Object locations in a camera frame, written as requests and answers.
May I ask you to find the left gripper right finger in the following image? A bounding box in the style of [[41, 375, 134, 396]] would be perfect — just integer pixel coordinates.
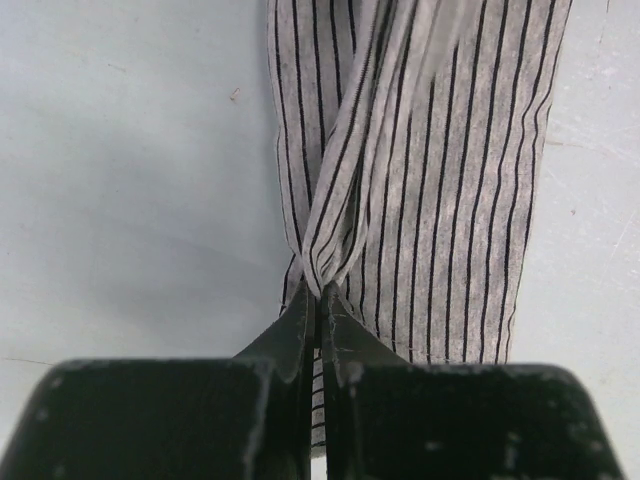
[[322, 286, 624, 480]]

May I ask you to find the grey striped underwear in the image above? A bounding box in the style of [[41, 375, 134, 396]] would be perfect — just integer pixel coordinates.
[[267, 0, 574, 460]]

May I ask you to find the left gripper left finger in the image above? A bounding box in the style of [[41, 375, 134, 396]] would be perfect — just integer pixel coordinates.
[[1, 286, 315, 480]]

